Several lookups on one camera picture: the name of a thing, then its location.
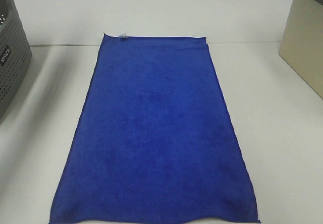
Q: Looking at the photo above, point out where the blue microfibre towel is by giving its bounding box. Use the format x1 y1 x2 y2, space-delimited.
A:
49 35 259 223

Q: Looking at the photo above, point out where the beige box with grey rim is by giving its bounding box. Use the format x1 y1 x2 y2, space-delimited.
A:
279 0 322 97

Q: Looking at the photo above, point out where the grey perforated plastic basket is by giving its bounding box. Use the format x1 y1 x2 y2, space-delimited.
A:
1 0 32 117

